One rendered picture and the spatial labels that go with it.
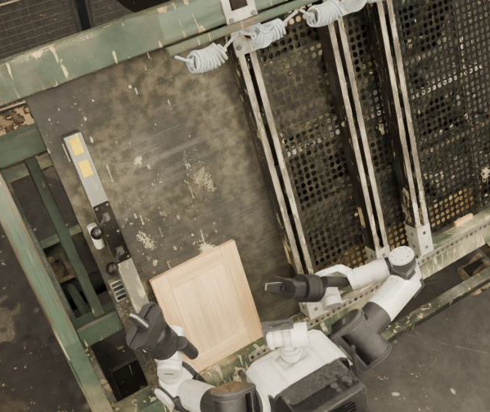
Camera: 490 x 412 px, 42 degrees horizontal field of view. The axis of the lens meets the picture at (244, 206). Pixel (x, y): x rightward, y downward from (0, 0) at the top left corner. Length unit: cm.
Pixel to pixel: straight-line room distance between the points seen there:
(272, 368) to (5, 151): 96
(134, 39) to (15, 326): 208
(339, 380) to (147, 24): 109
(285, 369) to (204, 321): 50
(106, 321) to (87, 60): 86
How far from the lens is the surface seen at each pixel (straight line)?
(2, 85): 176
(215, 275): 218
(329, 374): 180
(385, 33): 226
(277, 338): 178
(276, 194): 212
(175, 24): 186
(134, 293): 207
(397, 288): 198
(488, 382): 349
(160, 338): 168
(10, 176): 305
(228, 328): 229
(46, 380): 338
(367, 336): 191
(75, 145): 188
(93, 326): 217
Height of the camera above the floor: 305
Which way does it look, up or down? 54 degrees down
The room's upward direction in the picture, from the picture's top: 2 degrees clockwise
